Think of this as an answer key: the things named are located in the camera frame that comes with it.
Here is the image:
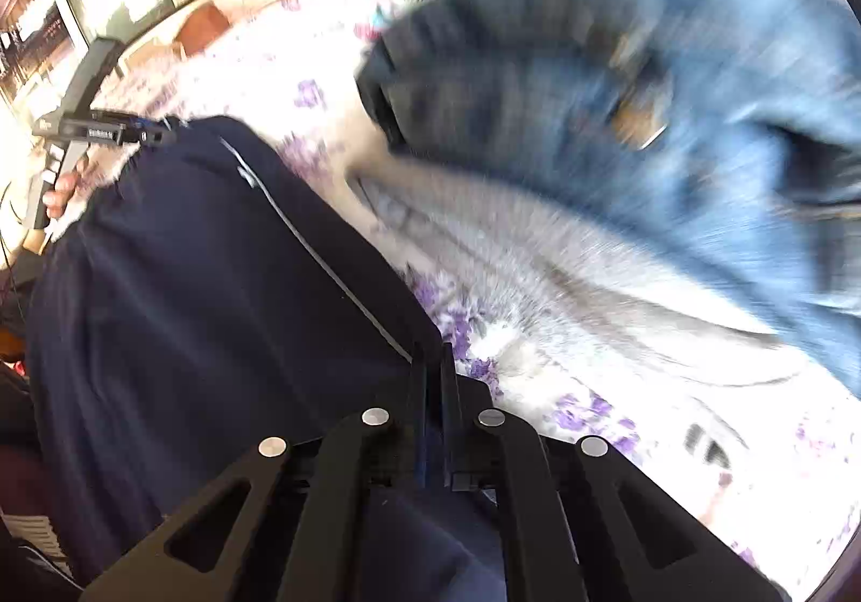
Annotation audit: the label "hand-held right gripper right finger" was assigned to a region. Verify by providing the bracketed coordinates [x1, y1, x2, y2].
[440, 342, 792, 602]

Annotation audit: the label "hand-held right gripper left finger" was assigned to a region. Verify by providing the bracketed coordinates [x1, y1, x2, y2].
[81, 342, 429, 602]

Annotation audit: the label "navy pants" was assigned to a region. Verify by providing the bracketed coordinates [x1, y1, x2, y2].
[23, 114, 507, 602]

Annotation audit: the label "person's left hand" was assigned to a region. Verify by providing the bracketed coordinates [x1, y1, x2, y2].
[41, 161, 90, 219]

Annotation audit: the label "wooden chair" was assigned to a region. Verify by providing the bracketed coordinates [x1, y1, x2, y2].
[170, 0, 234, 62]

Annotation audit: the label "floral bed sheet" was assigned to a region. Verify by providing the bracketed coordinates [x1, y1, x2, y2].
[81, 0, 861, 591]

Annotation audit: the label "grey garment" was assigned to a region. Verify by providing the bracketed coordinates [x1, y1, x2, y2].
[342, 158, 789, 389]

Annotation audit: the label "blue jeans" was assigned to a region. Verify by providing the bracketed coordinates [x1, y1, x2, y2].
[353, 0, 861, 399]

